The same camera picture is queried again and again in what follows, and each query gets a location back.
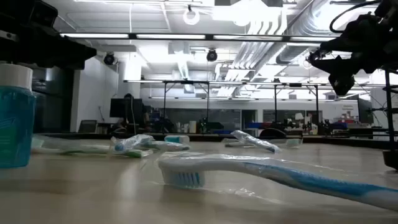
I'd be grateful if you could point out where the blue toothbrush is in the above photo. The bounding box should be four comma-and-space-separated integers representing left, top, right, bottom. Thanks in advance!
157, 151, 398, 212
230, 129, 282, 154
110, 133, 155, 153

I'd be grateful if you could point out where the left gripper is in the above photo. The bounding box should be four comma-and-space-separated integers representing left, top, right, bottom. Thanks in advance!
0, 0, 98, 70

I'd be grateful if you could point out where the white ring lamp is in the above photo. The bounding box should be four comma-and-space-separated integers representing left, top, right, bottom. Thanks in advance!
182, 7, 201, 26

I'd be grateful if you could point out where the silver air duct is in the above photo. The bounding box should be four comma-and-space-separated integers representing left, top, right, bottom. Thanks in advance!
275, 0, 340, 65

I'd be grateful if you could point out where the green toothbrush in clear wrapper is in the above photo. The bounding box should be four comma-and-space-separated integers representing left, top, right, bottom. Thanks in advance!
141, 140, 191, 152
30, 134, 154, 158

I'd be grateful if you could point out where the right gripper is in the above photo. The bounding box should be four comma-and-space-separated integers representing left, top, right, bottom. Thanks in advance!
309, 15, 398, 96

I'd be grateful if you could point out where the teal mouthwash bottle white cap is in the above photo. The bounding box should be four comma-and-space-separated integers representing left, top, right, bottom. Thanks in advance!
164, 134, 190, 144
0, 63, 37, 169

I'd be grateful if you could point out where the person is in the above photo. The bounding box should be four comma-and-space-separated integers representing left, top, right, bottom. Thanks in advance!
123, 92, 152, 131

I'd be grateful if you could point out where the black wire basket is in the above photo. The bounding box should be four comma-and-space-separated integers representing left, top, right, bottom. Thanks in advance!
381, 68, 398, 171

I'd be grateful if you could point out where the black aluminium rig frame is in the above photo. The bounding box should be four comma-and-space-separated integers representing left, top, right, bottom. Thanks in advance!
161, 80, 211, 125
273, 82, 320, 125

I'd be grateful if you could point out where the black table frame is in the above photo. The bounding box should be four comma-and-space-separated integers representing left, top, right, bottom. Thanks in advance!
30, 133, 398, 149

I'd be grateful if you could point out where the dark office chair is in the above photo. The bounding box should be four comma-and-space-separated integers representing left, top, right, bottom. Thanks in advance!
77, 119, 98, 134

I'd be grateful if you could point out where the black computer monitor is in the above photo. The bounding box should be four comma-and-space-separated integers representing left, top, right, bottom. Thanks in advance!
109, 98, 144, 118

